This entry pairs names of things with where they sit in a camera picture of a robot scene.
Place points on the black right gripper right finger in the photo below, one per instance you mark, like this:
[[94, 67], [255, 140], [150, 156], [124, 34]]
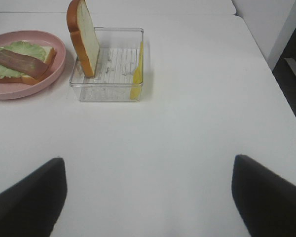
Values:
[[265, 201]]

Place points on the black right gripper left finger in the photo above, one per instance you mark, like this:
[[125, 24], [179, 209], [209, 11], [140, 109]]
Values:
[[31, 207]]

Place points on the green lettuce leaf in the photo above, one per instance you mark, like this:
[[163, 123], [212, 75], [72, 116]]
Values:
[[25, 48]]

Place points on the bacon strip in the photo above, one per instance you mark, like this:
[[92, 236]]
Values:
[[23, 63]]

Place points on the bread slice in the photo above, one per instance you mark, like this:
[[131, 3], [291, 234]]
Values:
[[28, 79], [83, 36]]

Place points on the yellow cheese slice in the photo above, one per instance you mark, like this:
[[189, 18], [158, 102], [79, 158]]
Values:
[[138, 76]]

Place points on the pink round plate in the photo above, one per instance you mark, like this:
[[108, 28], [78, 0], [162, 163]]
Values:
[[19, 90]]

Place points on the clear right plastic container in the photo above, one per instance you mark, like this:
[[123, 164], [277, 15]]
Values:
[[117, 61]]

